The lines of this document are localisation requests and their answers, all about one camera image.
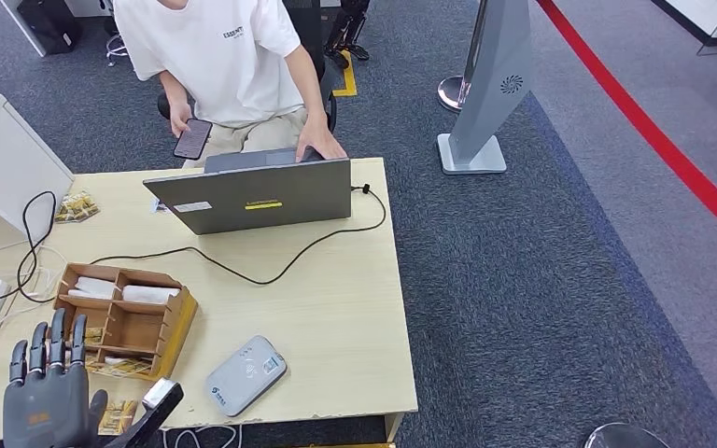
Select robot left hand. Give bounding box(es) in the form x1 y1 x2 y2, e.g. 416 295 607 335
2 307 109 448

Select person's left hand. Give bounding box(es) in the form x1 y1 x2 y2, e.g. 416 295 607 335
296 114 348 164

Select person's right hand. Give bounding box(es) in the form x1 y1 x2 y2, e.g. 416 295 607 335
168 102 202 138

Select black smartphone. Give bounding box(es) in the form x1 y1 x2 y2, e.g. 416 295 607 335
173 119 215 161

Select wooden card organizer box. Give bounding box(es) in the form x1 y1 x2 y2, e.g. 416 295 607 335
52 262 200 384

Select person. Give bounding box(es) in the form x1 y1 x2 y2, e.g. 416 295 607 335
112 0 348 169

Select white card stack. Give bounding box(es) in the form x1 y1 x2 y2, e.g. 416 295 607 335
67 276 118 301
121 285 181 305

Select grey card reader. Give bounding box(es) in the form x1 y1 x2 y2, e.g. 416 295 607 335
204 335 288 418

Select yellow floor tape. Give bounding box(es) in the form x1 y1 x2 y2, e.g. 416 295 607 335
332 49 359 98

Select grey laptop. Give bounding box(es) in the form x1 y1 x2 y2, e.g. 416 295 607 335
142 146 354 236

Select chrome chair base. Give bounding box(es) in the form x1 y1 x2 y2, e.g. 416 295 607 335
105 34 131 68

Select black robot legs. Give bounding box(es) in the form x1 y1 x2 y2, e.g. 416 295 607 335
324 0 373 69

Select black office chair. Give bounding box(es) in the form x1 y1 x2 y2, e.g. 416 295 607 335
157 0 341 134

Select chrome stanchion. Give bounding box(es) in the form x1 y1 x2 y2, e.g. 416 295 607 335
437 0 489 114

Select black bag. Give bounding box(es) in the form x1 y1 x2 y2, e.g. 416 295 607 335
17 0 84 57

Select white cabinet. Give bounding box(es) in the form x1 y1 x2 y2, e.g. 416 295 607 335
0 93 76 233

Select swirl logo kiosk stand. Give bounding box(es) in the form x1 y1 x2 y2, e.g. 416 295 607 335
437 0 534 176

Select red floor tape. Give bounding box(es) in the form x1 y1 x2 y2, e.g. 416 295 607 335
536 0 717 256

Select chrome round base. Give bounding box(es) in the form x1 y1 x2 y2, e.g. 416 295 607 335
583 422 671 448

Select black power cable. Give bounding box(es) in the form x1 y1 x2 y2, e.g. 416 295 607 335
0 182 388 324

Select looped white cable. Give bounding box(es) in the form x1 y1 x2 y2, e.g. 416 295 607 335
163 424 242 448

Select thin white cable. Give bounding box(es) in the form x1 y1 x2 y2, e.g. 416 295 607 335
0 241 70 329

